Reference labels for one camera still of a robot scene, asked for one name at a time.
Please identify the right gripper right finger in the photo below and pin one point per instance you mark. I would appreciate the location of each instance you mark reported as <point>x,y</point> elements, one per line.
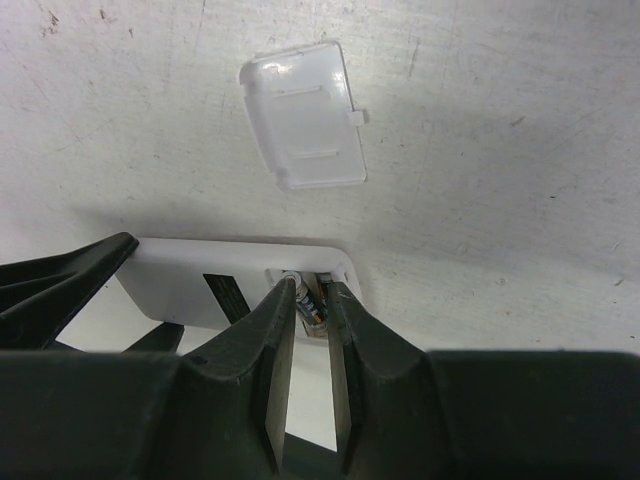
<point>404,413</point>

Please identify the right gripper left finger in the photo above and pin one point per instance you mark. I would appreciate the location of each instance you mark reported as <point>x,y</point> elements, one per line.
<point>217,412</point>

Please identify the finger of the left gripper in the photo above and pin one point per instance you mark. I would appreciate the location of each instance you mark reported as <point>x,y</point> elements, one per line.
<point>40,297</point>
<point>166,337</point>

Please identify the red and white remote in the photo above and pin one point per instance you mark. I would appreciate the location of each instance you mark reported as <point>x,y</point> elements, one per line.
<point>213,284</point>

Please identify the white battery cover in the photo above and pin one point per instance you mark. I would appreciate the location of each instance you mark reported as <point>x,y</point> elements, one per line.
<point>300,109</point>

